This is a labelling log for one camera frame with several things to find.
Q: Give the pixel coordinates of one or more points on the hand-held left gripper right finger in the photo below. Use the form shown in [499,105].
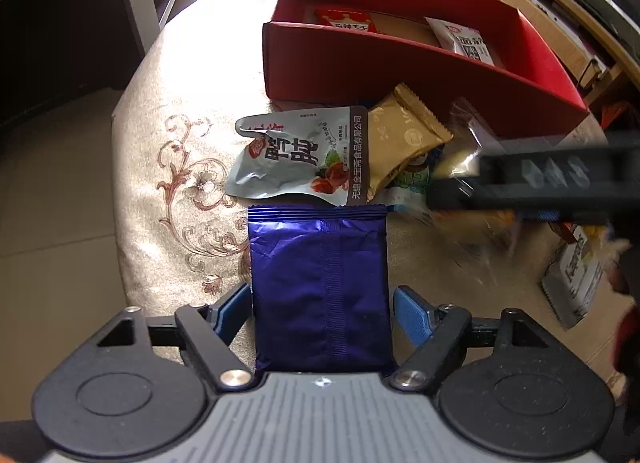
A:
[410,313]

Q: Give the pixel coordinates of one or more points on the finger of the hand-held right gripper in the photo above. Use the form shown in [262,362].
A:
[505,183]
[452,195]

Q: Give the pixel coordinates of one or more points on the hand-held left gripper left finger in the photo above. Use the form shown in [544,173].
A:
[232,305]

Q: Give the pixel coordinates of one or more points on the clear plastic snack packet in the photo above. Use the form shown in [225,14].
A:
[467,133]

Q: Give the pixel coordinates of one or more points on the gold snack packet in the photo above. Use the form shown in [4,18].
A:
[400,138]

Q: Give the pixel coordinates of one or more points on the blue foil snack packet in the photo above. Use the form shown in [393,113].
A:
[320,283]

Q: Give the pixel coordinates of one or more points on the red cardboard box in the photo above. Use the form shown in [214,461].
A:
[400,73]

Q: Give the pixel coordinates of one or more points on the teal and white snack packet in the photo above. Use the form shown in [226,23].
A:
[417,170]

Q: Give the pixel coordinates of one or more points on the beige floral tablecloth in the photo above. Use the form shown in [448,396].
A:
[175,223]

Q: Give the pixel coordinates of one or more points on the grey zigzag-edged snack packet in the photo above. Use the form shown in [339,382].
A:
[575,278]

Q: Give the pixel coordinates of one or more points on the grey snack pouch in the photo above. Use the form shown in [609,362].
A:
[280,163]

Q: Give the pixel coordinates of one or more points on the orange-red snack packet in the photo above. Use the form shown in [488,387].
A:
[345,18]

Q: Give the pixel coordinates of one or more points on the dark side table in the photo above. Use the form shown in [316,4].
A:
[60,43]

